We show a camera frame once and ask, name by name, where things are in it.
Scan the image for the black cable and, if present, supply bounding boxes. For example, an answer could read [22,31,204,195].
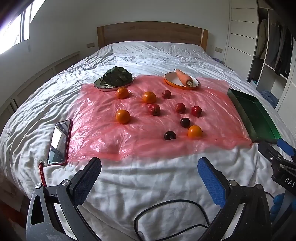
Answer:
[134,202,212,241]

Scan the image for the hanging clothes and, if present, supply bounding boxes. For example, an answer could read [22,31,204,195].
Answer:
[254,19,294,77]

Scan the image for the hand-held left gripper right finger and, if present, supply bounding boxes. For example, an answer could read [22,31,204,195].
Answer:
[197,157,272,241]

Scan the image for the wooden headboard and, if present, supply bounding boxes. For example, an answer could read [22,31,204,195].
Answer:
[97,22,208,51]

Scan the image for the orange-rimmed white plate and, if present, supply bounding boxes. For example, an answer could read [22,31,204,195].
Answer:
[164,72,200,90]

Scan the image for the bok choy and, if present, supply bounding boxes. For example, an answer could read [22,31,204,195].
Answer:
[103,66,133,86]

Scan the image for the white wardrobe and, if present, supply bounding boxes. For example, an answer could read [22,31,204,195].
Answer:
[223,0,296,112]

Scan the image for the window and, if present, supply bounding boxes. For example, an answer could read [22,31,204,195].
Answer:
[0,0,47,55]

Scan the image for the person's right hand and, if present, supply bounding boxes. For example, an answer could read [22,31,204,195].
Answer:
[270,192,289,222]

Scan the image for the red-cased smartphone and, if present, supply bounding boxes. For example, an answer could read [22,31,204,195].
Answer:
[47,120,73,165]

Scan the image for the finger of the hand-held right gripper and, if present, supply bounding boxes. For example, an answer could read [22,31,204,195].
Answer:
[277,138,296,162]
[258,140,282,164]

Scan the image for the carrot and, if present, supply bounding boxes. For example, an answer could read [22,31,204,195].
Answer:
[175,69,194,87]

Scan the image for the glossy oval plate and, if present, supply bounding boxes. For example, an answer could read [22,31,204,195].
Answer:
[93,75,134,91]

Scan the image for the red braided lanyard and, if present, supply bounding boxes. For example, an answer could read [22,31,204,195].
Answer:
[38,161,48,187]

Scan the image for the green metal tray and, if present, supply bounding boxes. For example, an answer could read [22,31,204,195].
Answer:
[227,88,282,144]

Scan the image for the orange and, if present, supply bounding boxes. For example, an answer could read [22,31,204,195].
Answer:
[142,91,157,104]
[115,109,131,125]
[116,87,129,100]
[187,125,203,139]

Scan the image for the blue blanket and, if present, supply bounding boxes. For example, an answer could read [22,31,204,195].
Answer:
[250,80,281,109]

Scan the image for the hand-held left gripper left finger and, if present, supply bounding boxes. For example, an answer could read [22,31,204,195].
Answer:
[26,157,102,241]

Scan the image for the pink plastic sheet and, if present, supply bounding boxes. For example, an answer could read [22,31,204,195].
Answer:
[67,75,252,161]

